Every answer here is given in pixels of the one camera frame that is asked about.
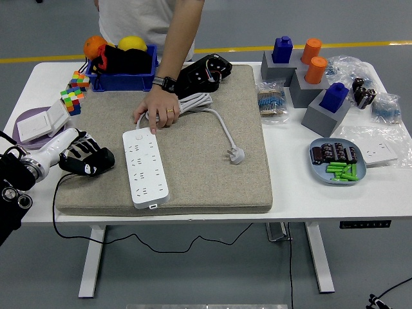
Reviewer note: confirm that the black capacitor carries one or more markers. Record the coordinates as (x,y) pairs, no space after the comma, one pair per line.
(361,96)
(358,84)
(370,96)

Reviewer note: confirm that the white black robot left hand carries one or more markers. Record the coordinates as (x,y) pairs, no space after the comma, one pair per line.
(64,145)

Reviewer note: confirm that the white wall socket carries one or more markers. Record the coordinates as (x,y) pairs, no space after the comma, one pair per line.
(380,153)

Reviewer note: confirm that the silver under-table bracket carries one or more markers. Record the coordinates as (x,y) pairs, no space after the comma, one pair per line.
(277,231)

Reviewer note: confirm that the grey block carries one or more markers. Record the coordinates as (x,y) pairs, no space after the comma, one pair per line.
(273,72)
(302,95)
(318,122)

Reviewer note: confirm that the yellow lemon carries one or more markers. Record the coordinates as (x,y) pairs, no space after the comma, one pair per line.
(132,42)

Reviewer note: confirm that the white power strip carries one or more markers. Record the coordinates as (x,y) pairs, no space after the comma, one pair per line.
(146,180)

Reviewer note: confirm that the black wristwatch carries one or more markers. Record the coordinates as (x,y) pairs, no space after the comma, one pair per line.
(165,83)

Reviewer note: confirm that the blue peg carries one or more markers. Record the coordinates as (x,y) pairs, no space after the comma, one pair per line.
(334,98)
(282,50)

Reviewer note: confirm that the grey-brown mat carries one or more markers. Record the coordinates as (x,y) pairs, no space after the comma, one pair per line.
(199,180)

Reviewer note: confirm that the white wall switch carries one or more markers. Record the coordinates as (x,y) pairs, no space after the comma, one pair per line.
(32,127)

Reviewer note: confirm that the orange cylinder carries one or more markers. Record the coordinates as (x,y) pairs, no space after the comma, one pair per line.
(315,71)
(311,51)

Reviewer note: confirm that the green battery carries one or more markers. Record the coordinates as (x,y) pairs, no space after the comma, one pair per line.
(354,171)
(341,174)
(334,169)
(336,164)
(339,179)
(346,169)

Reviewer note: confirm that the blue plastic bin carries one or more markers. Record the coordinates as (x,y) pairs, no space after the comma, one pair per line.
(122,82)

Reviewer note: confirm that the purple plate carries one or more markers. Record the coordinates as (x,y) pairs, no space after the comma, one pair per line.
(33,112)

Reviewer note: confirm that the person's hand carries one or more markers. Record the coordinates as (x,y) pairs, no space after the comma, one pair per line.
(161,106)

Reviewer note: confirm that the white table leg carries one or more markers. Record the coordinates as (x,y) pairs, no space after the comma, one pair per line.
(318,257)
(91,264)

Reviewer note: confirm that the small colourful puzzle cube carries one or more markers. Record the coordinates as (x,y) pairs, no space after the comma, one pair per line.
(80,80)

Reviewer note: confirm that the person's forearm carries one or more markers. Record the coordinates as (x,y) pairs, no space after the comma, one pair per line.
(180,42)

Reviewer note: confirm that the large clear plastic bag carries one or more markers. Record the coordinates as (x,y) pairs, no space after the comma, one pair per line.
(347,69)

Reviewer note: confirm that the black table control panel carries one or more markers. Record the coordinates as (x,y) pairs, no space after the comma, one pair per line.
(365,224)

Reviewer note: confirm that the blue-grey plate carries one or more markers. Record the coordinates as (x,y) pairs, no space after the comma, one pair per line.
(318,172)

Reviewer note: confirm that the clear bag around socket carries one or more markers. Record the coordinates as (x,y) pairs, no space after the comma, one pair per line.
(354,133)

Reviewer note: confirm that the black electronic housing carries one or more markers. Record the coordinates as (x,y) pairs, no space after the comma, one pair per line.
(199,75)

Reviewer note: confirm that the dark brown capacitor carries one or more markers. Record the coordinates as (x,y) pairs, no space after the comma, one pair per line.
(352,154)
(328,152)
(317,155)
(340,152)

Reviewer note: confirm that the clear bag of resistors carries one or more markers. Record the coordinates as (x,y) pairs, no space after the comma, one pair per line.
(272,103)

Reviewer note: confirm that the orange fruit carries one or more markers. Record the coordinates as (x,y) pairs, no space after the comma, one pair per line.
(93,45)

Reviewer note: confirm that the large colourful puzzle cube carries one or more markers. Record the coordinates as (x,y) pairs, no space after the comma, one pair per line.
(72,98)

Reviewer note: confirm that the black plug adapter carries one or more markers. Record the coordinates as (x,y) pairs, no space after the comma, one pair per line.
(107,159)

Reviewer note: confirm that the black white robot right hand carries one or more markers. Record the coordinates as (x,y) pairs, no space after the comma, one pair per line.
(376,302)

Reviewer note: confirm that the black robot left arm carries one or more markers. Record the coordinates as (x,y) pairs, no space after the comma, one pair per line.
(13,174)

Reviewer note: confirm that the small bag of blue parts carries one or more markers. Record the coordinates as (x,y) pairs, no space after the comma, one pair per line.
(386,109)

